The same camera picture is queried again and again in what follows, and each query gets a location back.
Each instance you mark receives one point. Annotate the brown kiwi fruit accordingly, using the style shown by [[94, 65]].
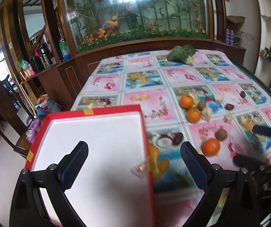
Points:
[[201, 105], [221, 134]]

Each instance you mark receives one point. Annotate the floral fruit print tablecloth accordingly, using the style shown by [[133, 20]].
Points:
[[156, 84]]

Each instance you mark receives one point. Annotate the black thermos flask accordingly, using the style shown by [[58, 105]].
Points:
[[44, 54]]

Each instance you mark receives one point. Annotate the purple spray bottle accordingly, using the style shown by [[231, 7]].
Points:
[[231, 38], [227, 36]]

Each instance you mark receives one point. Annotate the dark red jujube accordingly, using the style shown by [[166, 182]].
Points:
[[242, 94], [229, 107]]

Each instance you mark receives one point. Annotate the red white shallow box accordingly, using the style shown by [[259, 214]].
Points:
[[109, 190]]

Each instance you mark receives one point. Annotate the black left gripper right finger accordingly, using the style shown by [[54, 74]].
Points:
[[241, 205]]

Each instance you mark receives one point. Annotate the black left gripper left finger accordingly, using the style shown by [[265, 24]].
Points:
[[28, 208]]

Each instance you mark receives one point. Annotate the green leafy vegetable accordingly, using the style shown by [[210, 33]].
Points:
[[182, 54]]

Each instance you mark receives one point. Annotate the green label plastic bottle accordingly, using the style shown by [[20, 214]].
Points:
[[64, 49]]

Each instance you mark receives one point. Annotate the orange mandarin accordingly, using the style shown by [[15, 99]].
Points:
[[193, 115], [211, 147], [186, 101]]

